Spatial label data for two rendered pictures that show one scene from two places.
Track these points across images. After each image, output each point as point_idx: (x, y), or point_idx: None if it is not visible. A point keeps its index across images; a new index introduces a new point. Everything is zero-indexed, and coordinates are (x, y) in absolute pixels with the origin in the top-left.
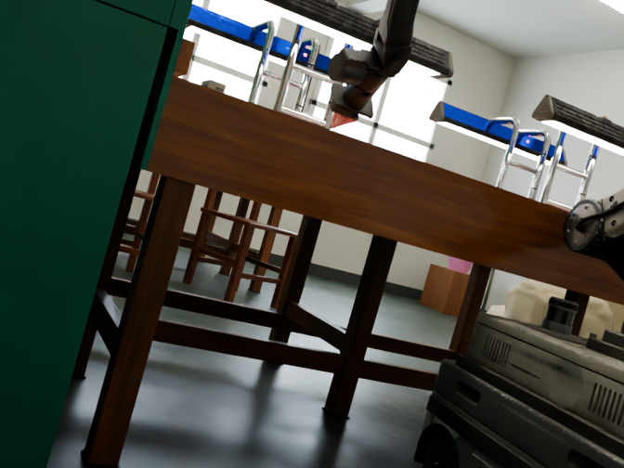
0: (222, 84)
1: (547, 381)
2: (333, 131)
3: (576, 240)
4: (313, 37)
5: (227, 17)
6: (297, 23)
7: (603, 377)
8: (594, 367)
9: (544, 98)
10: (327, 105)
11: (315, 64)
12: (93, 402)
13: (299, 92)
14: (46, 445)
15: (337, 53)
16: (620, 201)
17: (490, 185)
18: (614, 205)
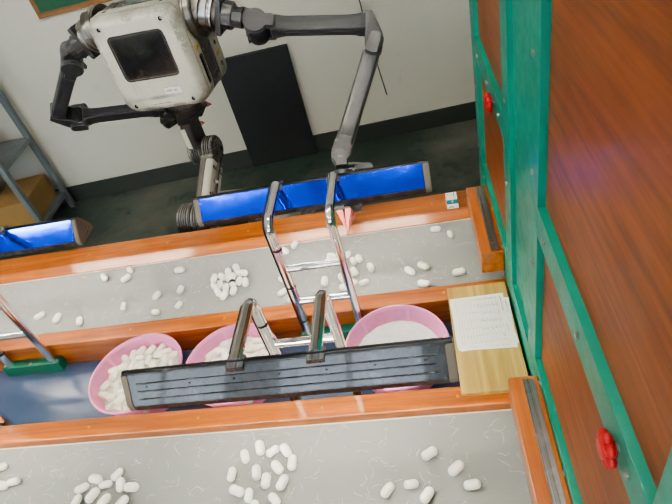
0: (447, 193)
1: None
2: (373, 204)
3: (217, 225)
4: (250, 301)
5: (372, 345)
6: (337, 226)
7: (291, 214)
8: (289, 216)
9: (77, 221)
10: (296, 287)
11: (254, 321)
12: None
13: (279, 348)
14: None
15: (372, 167)
16: (213, 189)
17: (254, 222)
18: (216, 192)
